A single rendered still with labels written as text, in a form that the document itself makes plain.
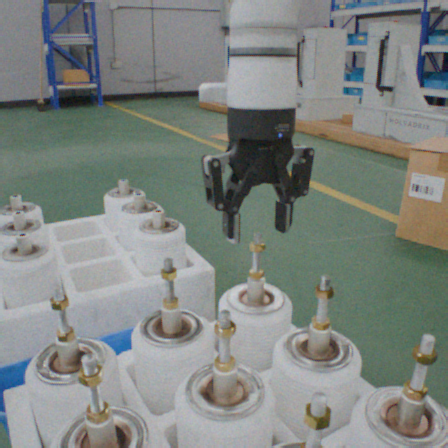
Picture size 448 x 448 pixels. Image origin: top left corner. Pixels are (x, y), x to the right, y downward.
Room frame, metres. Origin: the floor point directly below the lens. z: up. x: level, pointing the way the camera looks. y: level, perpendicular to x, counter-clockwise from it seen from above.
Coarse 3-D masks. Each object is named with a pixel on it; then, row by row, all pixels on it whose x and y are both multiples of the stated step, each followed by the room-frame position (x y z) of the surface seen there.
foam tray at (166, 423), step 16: (128, 352) 0.45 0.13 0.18; (128, 368) 0.42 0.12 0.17; (272, 368) 0.42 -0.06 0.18; (128, 384) 0.39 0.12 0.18; (368, 384) 0.38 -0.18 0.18; (16, 400) 0.35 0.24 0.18; (128, 400) 0.36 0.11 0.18; (16, 416) 0.33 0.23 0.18; (32, 416) 0.33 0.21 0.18; (160, 416) 0.34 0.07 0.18; (16, 432) 0.31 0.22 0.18; (32, 432) 0.31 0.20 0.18; (160, 432) 0.32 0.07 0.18; (176, 432) 0.33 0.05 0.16; (288, 432) 0.32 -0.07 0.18; (336, 432) 0.31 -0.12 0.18
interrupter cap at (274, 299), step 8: (232, 288) 0.49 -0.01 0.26; (240, 288) 0.49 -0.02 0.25; (264, 288) 0.49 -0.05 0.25; (272, 288) 0.49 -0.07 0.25; (232, 296) 0.47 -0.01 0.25; (240, 296) 0.47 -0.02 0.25; (264, 296) 0.47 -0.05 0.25; (272, 296) 0.47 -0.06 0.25; (280, 296) 0.47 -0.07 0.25; (232, 304) 0.45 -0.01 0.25; (240, 304) 0.45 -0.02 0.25; (248, 304) 0.45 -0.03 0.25; (256, 304) 0.46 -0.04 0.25; (264, 304) 0.45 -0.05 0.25; (272, 304) 0.45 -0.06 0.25; (280, 304) 0.45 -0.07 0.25; (248, 312) 0.43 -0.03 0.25; (256, 312) 0.43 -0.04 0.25; (264, 312) 0.43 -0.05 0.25; (272, 312) 0.44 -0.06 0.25
